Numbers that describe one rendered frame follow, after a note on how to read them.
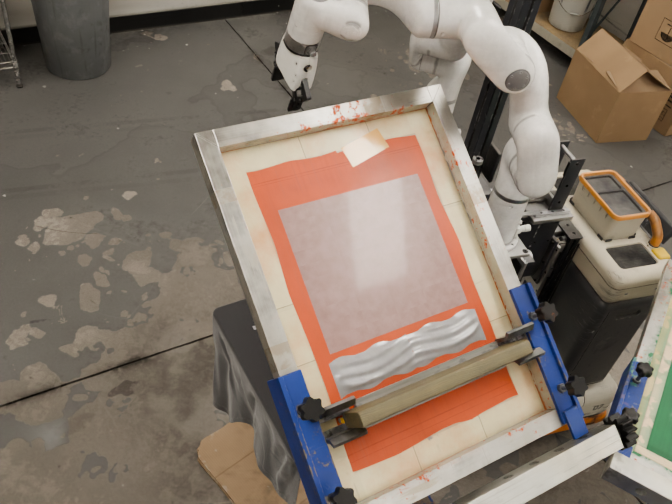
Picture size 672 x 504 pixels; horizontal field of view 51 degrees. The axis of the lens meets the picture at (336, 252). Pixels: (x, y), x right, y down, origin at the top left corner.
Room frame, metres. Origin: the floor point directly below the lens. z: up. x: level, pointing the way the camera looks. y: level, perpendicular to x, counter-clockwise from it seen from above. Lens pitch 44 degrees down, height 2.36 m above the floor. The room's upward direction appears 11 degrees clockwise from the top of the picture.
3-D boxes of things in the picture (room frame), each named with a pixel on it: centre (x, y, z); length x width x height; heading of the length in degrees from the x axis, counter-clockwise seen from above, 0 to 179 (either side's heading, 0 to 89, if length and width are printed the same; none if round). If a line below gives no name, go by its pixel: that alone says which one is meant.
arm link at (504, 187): (1.44, -0.41, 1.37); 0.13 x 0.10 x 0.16; 11
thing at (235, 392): (0.98, 0.12, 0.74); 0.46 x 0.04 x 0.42; 37
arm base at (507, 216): (1.45, -0.42, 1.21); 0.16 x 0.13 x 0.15; 116
